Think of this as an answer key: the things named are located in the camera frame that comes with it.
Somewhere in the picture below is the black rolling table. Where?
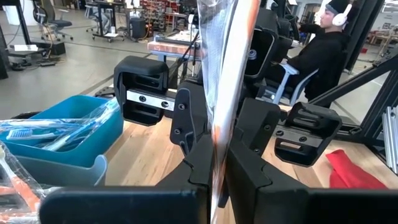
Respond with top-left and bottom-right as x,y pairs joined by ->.
85,0 -> 125,43

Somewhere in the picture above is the wooden table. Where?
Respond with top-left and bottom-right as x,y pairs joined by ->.
147,29 -> 206,62

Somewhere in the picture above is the black cabinet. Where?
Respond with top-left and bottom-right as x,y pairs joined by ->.
129,17 -> 147,40

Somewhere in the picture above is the light grey chair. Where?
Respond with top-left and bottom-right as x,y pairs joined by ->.
256,63 -> 320,106

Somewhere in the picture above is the dark grey plastic bin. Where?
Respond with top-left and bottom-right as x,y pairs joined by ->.
0,154 -> 108,189

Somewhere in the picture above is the red parts shelf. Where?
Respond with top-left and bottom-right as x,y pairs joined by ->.
141,0 -> 181,32

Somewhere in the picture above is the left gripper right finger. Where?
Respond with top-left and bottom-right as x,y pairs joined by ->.
217,139 -> 398,224

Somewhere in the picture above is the teal plastic bin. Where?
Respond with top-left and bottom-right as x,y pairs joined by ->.
0,95 -> 124,169

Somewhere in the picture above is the blue toothbrush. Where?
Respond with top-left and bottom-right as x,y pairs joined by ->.
40,98 -> 121,152
0,118 -> 94,131
0,126 -> 81,144

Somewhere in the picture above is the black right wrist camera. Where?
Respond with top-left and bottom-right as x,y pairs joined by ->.
244,26 -> 279,80

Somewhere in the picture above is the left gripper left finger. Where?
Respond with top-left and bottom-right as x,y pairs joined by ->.
39,134 -> 215,224

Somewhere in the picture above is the silver metal bracket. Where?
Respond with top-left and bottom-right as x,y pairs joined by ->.
381,105 -> 398,175

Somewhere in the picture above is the red cloth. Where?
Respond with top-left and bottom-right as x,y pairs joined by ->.
325,149 -> 388,190

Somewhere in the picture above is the orange toothbrush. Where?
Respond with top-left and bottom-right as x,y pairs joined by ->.
197,0 -> 262,224
0,198 -> 41,224
0,146 -> 43,212

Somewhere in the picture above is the grey office chair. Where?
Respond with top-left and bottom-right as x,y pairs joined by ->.
32,0 -> 75,42

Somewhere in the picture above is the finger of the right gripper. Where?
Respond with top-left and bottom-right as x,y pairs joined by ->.
233,97 -> 282,156
169,80 -> 215,157

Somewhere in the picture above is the person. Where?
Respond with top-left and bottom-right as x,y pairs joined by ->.
267,0 -> 354,102

